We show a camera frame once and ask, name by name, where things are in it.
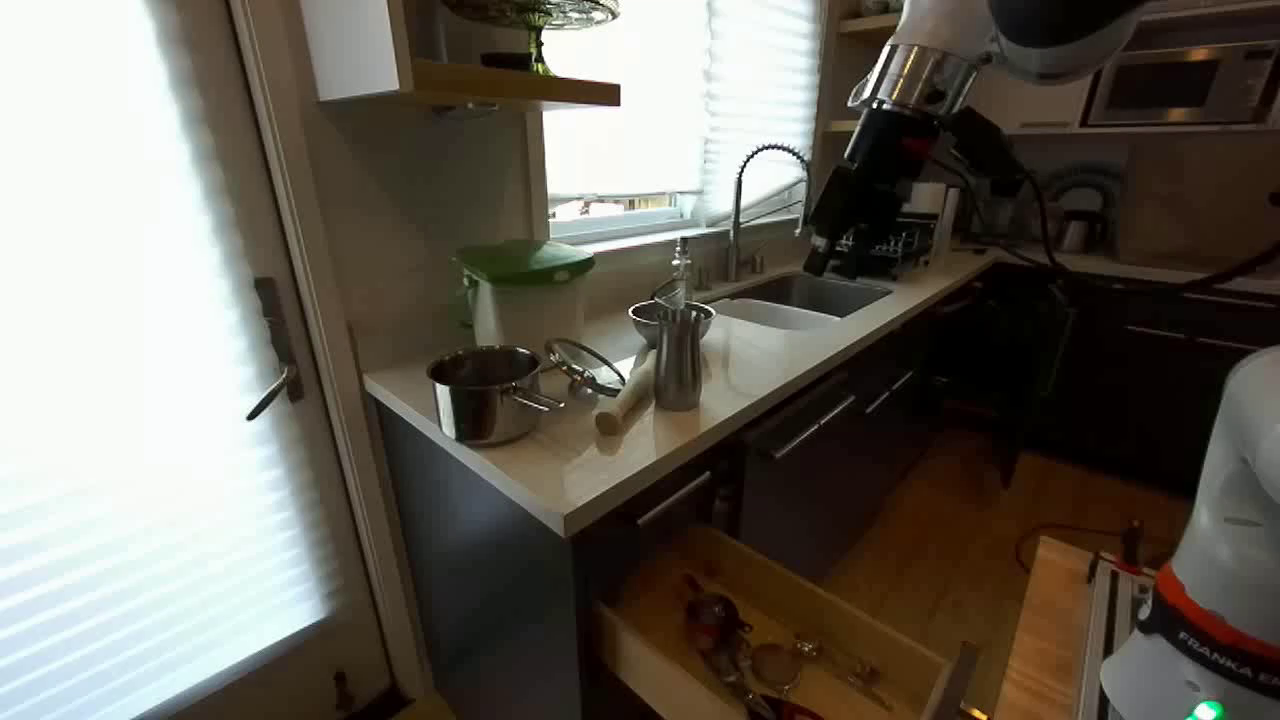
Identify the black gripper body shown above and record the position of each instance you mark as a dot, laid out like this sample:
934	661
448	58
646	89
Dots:
868	185

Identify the tall silver vessel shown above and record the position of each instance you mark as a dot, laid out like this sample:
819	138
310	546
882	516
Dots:
677	353

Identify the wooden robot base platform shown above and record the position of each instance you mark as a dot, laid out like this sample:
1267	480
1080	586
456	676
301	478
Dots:
1049	638

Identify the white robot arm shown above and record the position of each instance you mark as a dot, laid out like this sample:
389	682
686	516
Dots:
1204	641

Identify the kitchen sink basin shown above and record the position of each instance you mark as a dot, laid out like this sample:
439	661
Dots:
802	302

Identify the steel mixing bowl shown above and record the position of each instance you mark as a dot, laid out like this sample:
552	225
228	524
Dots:
648	316

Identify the wooden rolling pin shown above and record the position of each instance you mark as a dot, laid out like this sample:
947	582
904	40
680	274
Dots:
608	419

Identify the glass pot lid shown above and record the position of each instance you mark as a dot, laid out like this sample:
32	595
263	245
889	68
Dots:
586	364

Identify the built-in microwave oven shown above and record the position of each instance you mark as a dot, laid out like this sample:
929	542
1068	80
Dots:
1185	86

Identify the steel saucepan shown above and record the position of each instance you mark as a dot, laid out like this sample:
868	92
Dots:
491	393

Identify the open wooden drawer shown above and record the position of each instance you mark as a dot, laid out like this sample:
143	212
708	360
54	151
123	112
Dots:
646	650

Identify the utensils in drawer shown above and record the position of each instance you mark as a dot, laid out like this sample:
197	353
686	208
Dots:
761	673

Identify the door handle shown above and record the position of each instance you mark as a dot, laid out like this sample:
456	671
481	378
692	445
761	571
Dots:
284	378

